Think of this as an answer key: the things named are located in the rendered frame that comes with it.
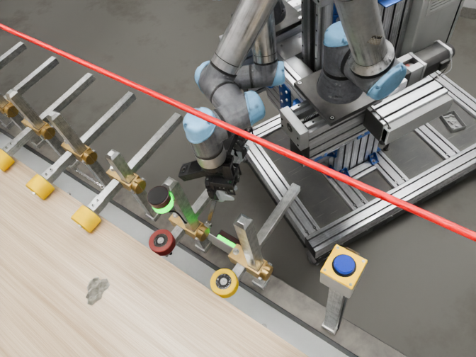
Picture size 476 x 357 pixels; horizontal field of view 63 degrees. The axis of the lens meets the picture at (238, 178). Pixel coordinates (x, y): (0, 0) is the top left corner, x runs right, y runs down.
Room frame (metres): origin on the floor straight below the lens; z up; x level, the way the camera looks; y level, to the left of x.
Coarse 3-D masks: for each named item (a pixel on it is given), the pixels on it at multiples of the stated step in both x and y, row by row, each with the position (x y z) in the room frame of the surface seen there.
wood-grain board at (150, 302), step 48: (0, 192) 0.97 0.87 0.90; (0, 240) 0.76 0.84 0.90; (48, 240) 0.70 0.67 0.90; (96, 240) 0.65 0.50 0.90; (0, 288) 0.58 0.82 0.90; (48, 288) 0.53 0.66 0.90; (144, 288) 0.45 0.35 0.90; (192, 288) 0.41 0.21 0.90; (0, 336) 0.42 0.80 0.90; (48, 336) 0.38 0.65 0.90; (96, 336) 0.35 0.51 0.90; (144, 336) 0.31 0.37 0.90; (192, 336) 0.28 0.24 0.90; (240, 336) 0.24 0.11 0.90
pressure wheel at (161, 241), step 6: (156, 234) 0.61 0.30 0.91; (162, 234) 0.61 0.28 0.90; (168, 234) 0.60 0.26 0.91; (150, 240) 0.60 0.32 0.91; (156, 240) 0.59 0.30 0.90; (162, 240) 0.58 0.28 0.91; (168, 240) 0.58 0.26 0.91; (174, 240) 0.58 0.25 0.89; (150, 246) 0.57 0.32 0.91; (156, 246) 0.57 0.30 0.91; (162, 246) 0.56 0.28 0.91; (168, 246) 0.56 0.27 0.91; (174, 246) 0.57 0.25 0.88; (156, 252) 0.55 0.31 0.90; (162, 252) 0.55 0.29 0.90; (168, 252) 0.55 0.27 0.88
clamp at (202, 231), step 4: (172, 216) 0.68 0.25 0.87; (172, 220) 0.67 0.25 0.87; (176, 220) 0.66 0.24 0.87; (180, 220) 0.66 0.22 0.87; (172, 224) 0.67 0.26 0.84; (176, 224) 0.65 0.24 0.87; (180, 224) 0.65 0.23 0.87; (200, 224) 0.62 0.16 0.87; (184, 228) 0.63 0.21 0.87; (196, 228) 0.61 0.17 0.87; (200, 228) 0.61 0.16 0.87; (204, 228) 0.61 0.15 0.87; (208, 228) 0.61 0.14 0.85; (188, 232) 0.61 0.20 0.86; (192, 232) 0.60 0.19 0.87; (196, 232) 0.60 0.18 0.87; (200, 232) 0.59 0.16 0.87; (204, 232) 0.60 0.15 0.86; (208, 232) 0.61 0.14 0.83; (192, 236) 0.61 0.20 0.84; (196, 236) 0.59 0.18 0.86; (200, 236) 0.59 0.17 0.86; (204, 236) 0.59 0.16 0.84; (196, 240) 0.58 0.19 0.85; (200, 240) 0.58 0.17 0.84
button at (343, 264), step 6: (336, 258) 0.27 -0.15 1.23; (342, 258) 0.26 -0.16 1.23; (348, 258) 0.26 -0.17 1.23; (336, 264) 0.25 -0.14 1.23; (342, 264) 0.25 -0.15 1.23; (348, 264) 0.25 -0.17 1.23; (354, 264) 0.24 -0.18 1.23; (336, 270) 0.24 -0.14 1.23; (342, 270) 0.24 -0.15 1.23; (348, 270) 0.24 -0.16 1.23
